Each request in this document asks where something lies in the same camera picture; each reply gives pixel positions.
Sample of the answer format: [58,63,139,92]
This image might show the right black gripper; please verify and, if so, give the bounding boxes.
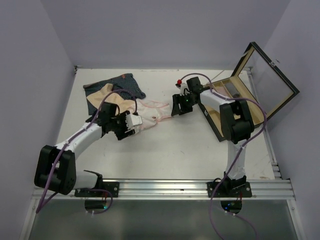
[171,92,197,115]

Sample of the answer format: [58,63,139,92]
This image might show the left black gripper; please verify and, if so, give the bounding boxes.
[109,110,135,140]

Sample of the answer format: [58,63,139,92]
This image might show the white pink-trimmed underwear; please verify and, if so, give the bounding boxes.
[117,99,176,134]

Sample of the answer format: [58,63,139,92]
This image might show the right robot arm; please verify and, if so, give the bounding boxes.
[171,77,254,197]

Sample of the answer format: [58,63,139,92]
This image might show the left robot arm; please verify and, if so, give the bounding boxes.
[34,102,143,197]

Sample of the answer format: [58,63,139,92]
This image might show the beige underwear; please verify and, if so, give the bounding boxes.
[86,83,135,115]

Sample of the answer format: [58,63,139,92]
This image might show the rolled pink underwear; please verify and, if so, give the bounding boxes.
[215,86,228,96]

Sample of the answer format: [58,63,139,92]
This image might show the rolled grey underwear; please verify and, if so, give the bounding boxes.
[224,82,241,98]

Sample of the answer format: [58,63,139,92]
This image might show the blue striped boxer shorts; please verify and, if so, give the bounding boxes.
[83,73,146,100]

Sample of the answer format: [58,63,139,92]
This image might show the black wooden compartment box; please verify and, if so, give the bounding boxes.
[191,41,301,143]

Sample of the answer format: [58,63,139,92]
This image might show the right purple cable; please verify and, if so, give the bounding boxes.
[178,72,268,240]

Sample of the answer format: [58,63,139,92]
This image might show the purple cable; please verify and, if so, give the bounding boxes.
[35,88,140,214]
[178,72,268,240]

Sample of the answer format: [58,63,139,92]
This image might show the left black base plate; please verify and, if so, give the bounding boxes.
[74,181,120,198]

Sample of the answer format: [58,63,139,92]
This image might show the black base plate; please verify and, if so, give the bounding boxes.
[74,181,120,198]
[206,181,253,198]

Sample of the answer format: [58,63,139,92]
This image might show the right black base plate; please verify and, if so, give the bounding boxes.
[206,181,253,198]

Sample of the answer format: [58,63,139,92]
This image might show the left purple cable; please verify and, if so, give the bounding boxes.
[35,88,140,214]

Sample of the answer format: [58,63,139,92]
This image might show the aluminium mounting rail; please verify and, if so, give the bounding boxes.
[32,177,297,201]

